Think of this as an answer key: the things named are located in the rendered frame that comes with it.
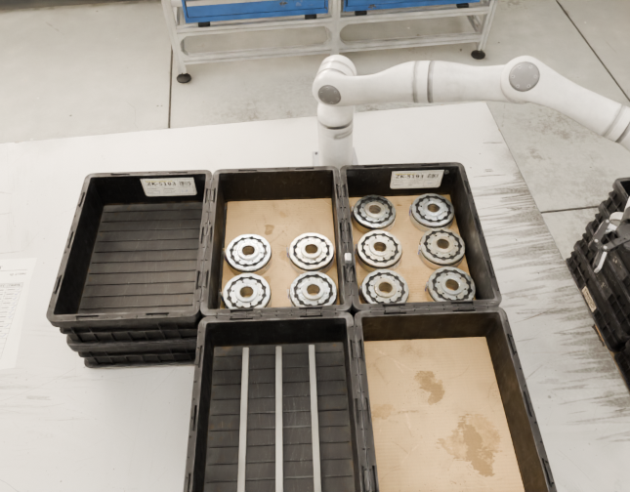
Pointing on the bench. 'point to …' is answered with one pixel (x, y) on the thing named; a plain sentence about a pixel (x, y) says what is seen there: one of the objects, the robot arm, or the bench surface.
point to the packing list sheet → (6, 308)
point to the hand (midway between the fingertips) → (623, 279)
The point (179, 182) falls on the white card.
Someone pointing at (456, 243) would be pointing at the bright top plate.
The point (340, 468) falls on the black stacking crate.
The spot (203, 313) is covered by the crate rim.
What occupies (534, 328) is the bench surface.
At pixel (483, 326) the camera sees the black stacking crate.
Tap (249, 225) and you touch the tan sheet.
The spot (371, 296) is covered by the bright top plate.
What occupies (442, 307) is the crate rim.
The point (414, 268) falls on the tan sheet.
